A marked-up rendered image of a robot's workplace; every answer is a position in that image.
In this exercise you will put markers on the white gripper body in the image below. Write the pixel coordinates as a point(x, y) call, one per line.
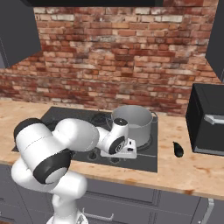
point(128, 154)

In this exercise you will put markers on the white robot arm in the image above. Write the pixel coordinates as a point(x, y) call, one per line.
point(70, 137)

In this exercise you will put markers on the grey metal pot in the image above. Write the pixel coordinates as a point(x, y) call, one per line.
point(137, 116)

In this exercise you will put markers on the dark purple eggplant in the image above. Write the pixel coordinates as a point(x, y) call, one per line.
point(178, 149)

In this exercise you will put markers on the black hob knob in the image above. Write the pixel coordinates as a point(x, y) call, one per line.
point(115, 160)
point(92, 156)

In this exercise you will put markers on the black hob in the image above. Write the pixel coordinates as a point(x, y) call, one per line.
point(143, 160)

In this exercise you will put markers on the grey drawer front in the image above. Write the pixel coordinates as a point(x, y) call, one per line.
point(131, 214)
point(8, 186)
point(122, 191)

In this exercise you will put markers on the black microwave oven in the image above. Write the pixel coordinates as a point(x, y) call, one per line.
point(201, 116)

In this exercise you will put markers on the grey cupboard door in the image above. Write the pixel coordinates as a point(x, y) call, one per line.
point(215, 213)

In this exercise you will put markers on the black extractor hood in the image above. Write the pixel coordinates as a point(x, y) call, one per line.
point(93, 2)

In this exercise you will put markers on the dark grey wall cupboard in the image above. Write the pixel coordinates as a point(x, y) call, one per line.
point(217, 40)
point(17, 29)

